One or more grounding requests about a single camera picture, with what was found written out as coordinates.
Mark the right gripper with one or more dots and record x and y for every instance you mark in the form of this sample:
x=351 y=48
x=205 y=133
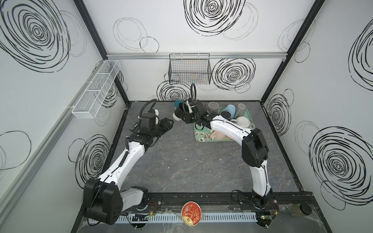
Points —
x=189 y=113

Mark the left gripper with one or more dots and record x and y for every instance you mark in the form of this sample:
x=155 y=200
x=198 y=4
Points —
x=162 y=127

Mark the black and white mug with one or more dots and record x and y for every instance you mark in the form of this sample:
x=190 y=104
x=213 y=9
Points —
x=181 y=112

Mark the green floral tray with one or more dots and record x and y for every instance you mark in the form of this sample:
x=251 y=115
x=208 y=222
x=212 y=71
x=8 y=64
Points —
x=204 y=134

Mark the pink mug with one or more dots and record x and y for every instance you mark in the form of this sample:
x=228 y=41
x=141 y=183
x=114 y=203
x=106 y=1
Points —
x=217 y=136

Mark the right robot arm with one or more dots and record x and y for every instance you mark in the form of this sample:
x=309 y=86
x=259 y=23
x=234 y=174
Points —
x=254 y=149

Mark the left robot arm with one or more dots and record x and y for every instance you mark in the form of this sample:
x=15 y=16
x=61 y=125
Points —
x=103 y=200

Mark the teal and white mug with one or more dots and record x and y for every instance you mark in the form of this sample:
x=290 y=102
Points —
x=176 y=103

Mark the light blue mug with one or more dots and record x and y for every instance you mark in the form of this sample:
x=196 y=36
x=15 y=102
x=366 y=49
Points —
x=231 y=109

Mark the white speckled mug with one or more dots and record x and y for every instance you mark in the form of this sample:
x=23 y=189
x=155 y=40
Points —
x=242 y=121

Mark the small black device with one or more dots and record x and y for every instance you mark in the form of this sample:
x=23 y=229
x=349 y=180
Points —
x=135 y=128

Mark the black lid jar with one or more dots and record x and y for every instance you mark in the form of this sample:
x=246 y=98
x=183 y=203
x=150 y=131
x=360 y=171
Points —
x=300 y=210

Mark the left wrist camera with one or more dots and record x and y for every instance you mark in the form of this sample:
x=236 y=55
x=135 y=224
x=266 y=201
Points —
x=150 y=119

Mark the black wire basket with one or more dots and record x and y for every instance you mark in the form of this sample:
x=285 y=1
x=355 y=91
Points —
x=189 y=68

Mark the white wire shelf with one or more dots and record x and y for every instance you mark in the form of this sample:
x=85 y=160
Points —
x=98 y=87

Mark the white slotted cable duct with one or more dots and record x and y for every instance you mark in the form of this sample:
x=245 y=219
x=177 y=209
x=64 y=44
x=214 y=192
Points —
x=214 y=217

